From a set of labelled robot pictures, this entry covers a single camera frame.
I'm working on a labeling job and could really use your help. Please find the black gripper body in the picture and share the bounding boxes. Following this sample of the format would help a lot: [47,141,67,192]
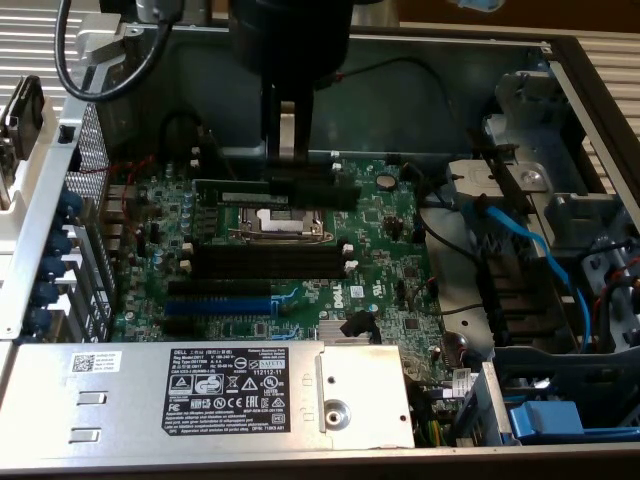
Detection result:
[229,0,351,90]

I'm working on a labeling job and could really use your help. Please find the green RAM stick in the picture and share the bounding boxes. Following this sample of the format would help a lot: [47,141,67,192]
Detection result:
[193,178,362,211]

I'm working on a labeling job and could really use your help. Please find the thin CPU locking lever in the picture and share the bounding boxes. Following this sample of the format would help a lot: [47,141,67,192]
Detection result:
[207,129,239,180]

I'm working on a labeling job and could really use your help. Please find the metal CPU socket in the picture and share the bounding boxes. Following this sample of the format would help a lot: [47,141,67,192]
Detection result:
[228,202,337,246]

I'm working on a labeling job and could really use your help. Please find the grey metal PC case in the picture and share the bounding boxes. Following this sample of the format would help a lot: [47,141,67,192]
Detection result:
[0,22,640,480]

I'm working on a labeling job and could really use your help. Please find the green Dell motherboard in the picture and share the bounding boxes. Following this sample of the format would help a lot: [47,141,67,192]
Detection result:
[99,149,484,449]

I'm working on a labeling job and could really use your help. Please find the long black expansion slot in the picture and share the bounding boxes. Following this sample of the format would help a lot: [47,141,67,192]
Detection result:
[167,279,272,301]

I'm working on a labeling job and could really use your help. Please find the blue expansion slot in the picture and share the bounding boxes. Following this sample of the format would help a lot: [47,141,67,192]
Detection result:
[163,297,274,316]

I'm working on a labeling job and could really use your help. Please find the black plug on motherboard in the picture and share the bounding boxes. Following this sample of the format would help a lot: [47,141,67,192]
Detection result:
[339,309,376,339]

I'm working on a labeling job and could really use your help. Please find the silver chipset heatsink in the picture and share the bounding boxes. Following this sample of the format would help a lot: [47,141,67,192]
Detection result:
[319,319,374,345]

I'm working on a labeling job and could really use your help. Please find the blue slot retainer clip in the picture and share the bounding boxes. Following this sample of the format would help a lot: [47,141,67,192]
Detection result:
[39,254,69,281]
[34,279,61,306]
[27,307,54,334]
[49,227,76,256]
[57,189,84,221]

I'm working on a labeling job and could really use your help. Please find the short black expansion slot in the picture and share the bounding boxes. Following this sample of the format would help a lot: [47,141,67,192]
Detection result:
[160,318,197,337]

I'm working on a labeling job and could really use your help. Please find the dark hard disk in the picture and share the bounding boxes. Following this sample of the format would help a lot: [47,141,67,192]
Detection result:
[0,74,47,162]

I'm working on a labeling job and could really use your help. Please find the metal disk bay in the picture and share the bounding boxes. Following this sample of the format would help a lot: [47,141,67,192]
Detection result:
[444,69,640,351]

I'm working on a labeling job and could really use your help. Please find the white parts rack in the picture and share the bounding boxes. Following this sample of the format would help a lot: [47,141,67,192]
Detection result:
[0,12,124,281]

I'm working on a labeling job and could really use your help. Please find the silver power supply with label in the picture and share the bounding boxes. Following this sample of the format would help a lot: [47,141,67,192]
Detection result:
[0,341,416,464]

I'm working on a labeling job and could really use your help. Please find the blue plastic latch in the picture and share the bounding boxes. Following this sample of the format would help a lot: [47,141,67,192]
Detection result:
[507,399,586,444]

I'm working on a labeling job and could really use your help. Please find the black looped wire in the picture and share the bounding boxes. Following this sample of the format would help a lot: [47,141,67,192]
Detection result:
[158,110,202,166]

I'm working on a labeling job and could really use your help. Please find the black wire with connector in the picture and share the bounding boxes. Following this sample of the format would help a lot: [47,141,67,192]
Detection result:
[314,55,481,151]

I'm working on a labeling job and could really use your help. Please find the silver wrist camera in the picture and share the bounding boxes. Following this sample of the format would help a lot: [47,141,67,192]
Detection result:
[133,0,167,24]

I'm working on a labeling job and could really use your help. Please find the thin red wire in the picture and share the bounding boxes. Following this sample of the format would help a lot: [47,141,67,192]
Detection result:
[79,154,156,236]
[592,264,640,312]

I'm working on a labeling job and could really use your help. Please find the thin black wire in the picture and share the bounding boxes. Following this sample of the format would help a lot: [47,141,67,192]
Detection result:
[413,164,482,262]

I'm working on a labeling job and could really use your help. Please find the black camera cable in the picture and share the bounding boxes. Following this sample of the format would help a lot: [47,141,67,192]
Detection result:
[53,0,174,104]

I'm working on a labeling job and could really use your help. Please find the blue flat SATA wire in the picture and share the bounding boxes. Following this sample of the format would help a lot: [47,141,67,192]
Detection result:
[463,197,595,351]

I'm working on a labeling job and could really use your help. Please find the power supply wire bundle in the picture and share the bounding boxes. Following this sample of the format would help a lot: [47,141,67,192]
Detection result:
[407,379,454,448]

